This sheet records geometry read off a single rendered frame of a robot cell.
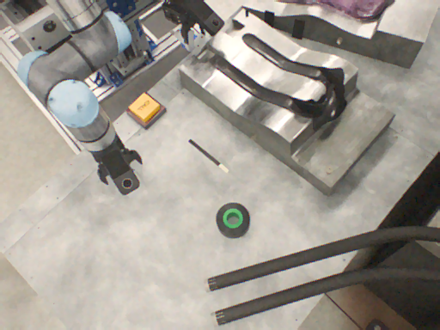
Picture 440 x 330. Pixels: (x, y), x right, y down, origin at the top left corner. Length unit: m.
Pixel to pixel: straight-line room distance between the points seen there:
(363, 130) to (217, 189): 0.39
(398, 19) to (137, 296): 0.94
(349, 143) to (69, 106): 0.65
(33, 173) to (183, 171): 1.22
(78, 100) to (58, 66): 0.11
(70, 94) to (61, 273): 0.49
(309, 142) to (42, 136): 1.53
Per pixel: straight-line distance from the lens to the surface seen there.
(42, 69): 0.88
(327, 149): 1.07
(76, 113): 0.79
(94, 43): 0.89
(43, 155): 2.24
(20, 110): 2.43
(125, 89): 2.02
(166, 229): 1.07
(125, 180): 0.93
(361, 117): 1.13
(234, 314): 0.98
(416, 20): 1.27
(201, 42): 1.26
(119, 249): 1.09
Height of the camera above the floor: 1.81
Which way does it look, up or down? 65 degrees down
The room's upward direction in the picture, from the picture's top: 11 degrees counter-clockwise
